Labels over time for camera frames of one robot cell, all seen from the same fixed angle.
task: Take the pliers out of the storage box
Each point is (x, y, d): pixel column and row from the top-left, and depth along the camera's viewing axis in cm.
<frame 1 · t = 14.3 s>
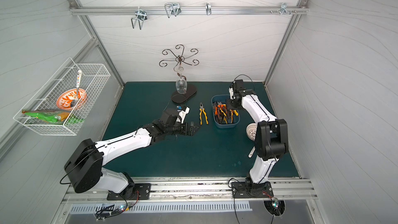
left hand: (194, 127, 80), fingers open
right hand: (232, 103, 93), fingers open
large yellow black pliers: (201, 110, 106), on the table
orange black pliers: (217, 106, 103), point 5 cm above the table
yellow handled pliers in box: (233, 111, 100), point 6 cm above the table
clear wine glass: (181, 85, 97), point 19 cm above the table

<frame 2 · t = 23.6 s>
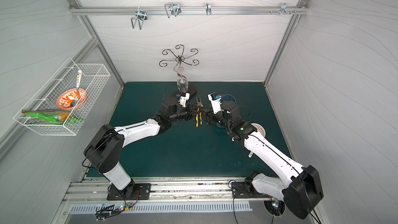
left hand: (203, 110, 80), fingers closed
right hand: (206, 107, 76), fingers open
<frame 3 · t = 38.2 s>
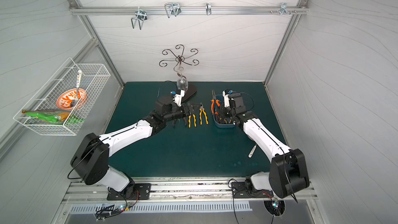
left hand: (198, 107, 78), fingers open
right hand: (220, 106, 85), fingers closed
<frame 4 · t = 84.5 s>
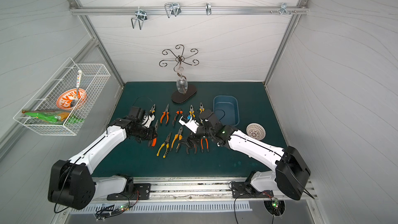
left hand: (155, 135, 84), fingers closed
right hand: (182, 132, 75), fingers open
orange black pliers: (178, 113, 103), point 2 cm above the table
orange long nose pliers: (164, 114, 103), point 2 cm above the table
black yellow curved pliers: (167, 142, 91), on the table
white patterned ceramic bowl: (256, 131, 95), point 2 cm above the table
